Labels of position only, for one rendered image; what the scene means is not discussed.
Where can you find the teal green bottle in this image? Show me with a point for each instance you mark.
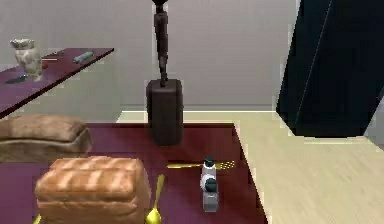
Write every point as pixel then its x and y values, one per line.
pixel 83 57

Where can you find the pale mottled vase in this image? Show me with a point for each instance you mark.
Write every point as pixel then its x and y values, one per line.
pixel 29 60

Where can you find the gold spatula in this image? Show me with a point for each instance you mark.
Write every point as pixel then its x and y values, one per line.
pixel 220 165

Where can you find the white pepper shaker black top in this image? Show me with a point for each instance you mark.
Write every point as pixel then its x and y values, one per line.
pixel 208 173

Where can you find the grey salt shaker dark top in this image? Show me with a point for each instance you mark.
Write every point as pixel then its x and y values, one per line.
pixel 210 198

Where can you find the dark red dining table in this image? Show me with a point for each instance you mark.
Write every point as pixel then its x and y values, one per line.
pixel 200 200

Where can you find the gold spoon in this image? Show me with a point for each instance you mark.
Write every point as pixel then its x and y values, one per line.
pixel 154 213

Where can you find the orange-brown striped bread loaf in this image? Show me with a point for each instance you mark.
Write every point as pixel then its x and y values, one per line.
pixel 93 186

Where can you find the dark red countertop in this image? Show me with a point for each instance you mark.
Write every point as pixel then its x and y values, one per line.
pixel 56 71

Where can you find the brown bread loaf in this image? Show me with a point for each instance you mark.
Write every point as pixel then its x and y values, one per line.
pixel 40 133

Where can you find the red apple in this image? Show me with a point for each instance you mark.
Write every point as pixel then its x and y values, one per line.
pixel 44 64

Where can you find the dark teal knife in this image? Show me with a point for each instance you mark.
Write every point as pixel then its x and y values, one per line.
pixel 16 79

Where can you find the gold fork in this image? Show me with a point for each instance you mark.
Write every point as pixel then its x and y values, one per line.
pixel 37 219

